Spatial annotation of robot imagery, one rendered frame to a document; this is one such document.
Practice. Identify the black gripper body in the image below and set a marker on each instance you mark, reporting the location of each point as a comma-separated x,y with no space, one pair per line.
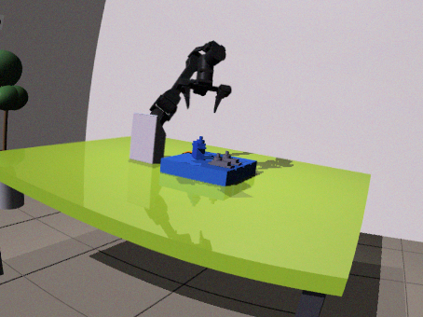
203,82

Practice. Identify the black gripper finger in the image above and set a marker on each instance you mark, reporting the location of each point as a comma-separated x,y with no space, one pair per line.
221,95
186,92

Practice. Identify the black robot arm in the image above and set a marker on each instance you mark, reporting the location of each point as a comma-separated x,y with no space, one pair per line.
214,53

